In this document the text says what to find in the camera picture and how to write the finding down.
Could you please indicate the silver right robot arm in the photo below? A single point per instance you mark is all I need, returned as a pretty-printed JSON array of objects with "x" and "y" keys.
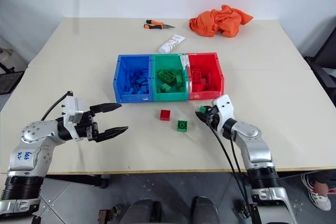
[{"x": 252, "y": 134}]

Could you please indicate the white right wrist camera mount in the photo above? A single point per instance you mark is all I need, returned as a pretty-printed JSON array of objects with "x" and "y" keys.
[{"x": 224, "y": 106}]

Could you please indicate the black chair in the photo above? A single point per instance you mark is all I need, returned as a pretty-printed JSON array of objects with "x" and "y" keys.
[{"x": 325, "y": 74}]

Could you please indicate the brown black floor bracket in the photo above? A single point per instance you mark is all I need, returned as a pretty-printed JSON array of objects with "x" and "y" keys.
[{"x": 109, "y": 214}]

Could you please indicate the black table leg foot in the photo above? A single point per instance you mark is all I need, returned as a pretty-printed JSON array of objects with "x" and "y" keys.
[{"x": 78, "y": 179}]

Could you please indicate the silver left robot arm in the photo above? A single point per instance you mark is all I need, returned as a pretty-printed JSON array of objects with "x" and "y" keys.
[{"x": 34, "y": 132}]

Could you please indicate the dark rounded shape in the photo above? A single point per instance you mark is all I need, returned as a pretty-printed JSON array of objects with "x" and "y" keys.
[
  {"x": 144, "y": 212},
  {"x": 206, "y": 211}
]

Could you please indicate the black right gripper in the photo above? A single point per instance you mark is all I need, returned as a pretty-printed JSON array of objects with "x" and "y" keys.
[{"x": 215, "y": 120}]

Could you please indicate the blue toy block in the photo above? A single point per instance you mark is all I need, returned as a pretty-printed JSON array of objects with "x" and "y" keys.
[
  {"x": 132, "y": 89},
  {"x": 144, "y": 89},
  {"x": 141, "y": 79}
]

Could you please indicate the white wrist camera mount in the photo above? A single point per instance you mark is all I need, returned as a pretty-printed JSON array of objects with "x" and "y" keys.
[
  {"x": 74, "y": 108},
  {"x": 224, "y": 106}
]

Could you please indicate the blue plastic bin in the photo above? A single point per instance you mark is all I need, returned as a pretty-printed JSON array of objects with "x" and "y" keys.
[{"x": 131, "y": 61}]

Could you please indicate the large green toy block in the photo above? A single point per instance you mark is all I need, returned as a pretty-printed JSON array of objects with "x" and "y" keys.
[{"x": 166, "y": 75}]

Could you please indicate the red plastic bin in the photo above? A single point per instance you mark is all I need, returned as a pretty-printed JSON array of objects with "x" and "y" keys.
[{"x": 202, "y": 60}]

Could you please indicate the crumpled orange cloth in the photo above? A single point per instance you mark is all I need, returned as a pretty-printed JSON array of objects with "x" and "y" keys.
[{"x": 220, "y": 22}]

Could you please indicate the white squeeze tube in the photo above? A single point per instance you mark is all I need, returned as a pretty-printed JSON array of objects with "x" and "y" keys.
[{"x": 172, "y": 43}]

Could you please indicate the small red toy block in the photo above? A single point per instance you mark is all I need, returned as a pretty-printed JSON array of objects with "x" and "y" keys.
[
  {"x": 165, "y": 115},
  {"x": 210, "y": 86},
  {"x": 205, "y": 78}
]

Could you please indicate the black stand base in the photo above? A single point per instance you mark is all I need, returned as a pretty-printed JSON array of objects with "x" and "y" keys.
[{"x": 10, "y": 81}]

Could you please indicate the green plastic bin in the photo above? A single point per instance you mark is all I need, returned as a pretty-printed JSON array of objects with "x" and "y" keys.
[{"x": 166, "y": 61}]

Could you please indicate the person's leg dark trousers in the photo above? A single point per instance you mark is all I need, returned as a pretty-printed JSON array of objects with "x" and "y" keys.
[{"x": 328, "y": 176}]

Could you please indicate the large red toy block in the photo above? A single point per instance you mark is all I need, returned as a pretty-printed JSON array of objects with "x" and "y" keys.
[{"x": 196, "y": 75}]

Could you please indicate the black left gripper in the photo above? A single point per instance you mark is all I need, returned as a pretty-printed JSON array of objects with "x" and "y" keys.
[{"x": 87, "y": 129}]

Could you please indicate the white red sneaker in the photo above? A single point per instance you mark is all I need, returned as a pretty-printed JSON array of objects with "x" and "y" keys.
[{"x": 315, "y": 197}]

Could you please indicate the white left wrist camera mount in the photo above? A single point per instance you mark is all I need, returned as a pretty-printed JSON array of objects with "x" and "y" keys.
[{"x": 74, "y": 108}]

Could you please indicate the small green toy block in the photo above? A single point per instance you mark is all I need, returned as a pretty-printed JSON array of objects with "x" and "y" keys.
[
  {"x": 203, "y": 109},
  {"x": 182, "y": 126},
  {"x": 179, "y": 81},
  {"x": 166, "y": 87}
]

